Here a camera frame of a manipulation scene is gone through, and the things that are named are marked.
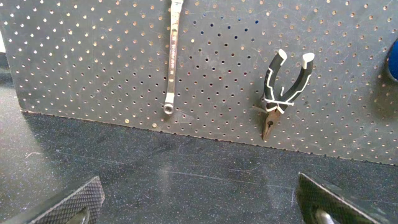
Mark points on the black and white pliers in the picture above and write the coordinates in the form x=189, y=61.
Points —
x=298, y=87

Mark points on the black pegboard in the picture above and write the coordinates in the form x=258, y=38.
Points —
x=93, y=62

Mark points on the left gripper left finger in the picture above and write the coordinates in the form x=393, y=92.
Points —
x=81, y=199

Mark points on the roll of blue tape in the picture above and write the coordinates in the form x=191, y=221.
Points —
x=394, y=60

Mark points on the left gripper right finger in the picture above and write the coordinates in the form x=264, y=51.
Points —
x=314, y=196

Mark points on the wrench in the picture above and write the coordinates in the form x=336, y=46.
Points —
x=172, y=62

